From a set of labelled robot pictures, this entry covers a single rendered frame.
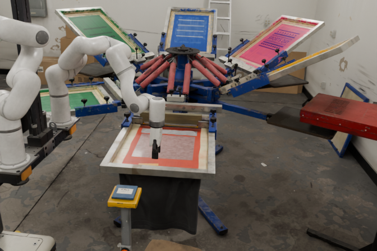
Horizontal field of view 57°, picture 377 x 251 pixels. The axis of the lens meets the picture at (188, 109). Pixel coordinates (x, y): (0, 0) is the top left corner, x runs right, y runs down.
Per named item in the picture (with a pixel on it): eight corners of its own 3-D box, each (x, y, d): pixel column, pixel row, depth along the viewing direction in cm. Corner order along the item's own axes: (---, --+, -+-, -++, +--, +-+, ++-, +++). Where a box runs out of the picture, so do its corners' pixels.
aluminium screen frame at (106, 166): (214, 180, 172) (215, 173, 171) (99, 172, 175) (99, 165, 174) (214, 119, 246) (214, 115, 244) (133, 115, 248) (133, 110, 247)
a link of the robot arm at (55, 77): (44, 96, 178) (40, 65, 172) (61, 89, 189) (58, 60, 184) (59, 99, 175) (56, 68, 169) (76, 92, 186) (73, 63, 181)
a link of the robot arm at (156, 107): (132, 96, 161) (141, 90, 169) (132, 116, 165) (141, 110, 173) (161, 101, 156) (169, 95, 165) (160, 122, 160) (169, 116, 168)
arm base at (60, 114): (39, 124, 182) (36, 97, 176) (51, 116, 194) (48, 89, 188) (68, 127, 180) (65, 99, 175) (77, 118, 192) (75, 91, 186)
